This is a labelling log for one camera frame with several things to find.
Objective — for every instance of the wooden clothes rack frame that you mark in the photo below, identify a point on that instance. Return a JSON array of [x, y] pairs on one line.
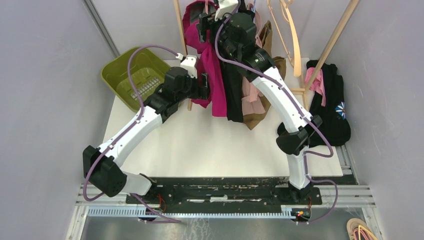
[[319, 24]]

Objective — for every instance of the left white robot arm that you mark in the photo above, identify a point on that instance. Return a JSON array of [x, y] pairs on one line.
[[102, 164]]

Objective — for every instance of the olive green plastic basket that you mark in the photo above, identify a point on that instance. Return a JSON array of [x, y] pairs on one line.
[[132, 76]]

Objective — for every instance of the pink cloth on pile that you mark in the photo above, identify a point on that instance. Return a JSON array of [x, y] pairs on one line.
[[317, 84]]

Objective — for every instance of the grey wall conduit strip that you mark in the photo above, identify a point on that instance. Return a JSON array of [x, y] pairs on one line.
[[95, 15]]

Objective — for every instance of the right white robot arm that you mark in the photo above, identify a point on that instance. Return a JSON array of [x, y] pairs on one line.
[[234, 38]]

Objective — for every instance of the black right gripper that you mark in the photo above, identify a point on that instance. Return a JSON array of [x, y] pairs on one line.
[[207, 21]]

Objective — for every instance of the black hanging garment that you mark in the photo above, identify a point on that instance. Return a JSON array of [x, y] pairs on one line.
[[232, 81]]

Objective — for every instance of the black garment pile with flower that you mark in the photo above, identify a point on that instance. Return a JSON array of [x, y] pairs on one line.
[[335, 126]]

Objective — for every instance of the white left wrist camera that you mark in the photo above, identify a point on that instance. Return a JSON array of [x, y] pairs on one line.
[[189, 63]]

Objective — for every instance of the light pink hanging dress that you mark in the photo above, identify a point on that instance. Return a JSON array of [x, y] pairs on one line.
[[250, 101]]

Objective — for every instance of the magenta skirt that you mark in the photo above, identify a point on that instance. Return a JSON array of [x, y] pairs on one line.
[[208, 61]]

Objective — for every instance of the beige wooden hanger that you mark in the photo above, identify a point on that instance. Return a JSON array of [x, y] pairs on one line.
[[293, 58]]

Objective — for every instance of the hangers bundle in corner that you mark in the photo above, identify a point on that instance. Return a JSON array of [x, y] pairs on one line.
[[358, 230]]

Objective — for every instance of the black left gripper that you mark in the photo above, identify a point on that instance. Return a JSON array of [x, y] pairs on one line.
[[201, 92]]

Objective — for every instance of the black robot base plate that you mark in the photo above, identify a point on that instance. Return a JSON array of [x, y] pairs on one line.
[[228, 195]]

